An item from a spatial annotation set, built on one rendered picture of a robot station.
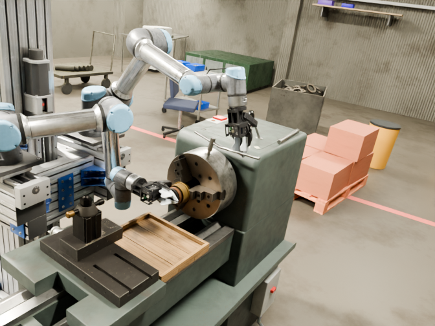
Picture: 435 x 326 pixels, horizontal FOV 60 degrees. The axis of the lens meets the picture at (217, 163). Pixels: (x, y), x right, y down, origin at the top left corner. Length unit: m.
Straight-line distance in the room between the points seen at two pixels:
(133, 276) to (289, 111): 5.19
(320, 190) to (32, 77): 3.00
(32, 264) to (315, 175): 3.06
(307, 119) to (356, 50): 4.19
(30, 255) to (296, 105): 5.21
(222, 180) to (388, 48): 8.68
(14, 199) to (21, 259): 0.24
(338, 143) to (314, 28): 6.22
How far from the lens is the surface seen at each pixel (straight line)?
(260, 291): 2.31
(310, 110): 6.23
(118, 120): 1.56
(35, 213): 1.74
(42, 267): 1.50
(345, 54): 10.19
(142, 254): 1.59
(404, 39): 10.03
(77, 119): 1.55
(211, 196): 1.61
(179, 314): 1.85
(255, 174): 1.70
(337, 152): 4.49
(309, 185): 4.07
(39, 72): 1.82
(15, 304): 1.48
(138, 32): 1.70
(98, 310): 1.31
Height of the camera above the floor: 1.84
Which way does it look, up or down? 22 degrees down
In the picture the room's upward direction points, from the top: 8 degrees clockwise
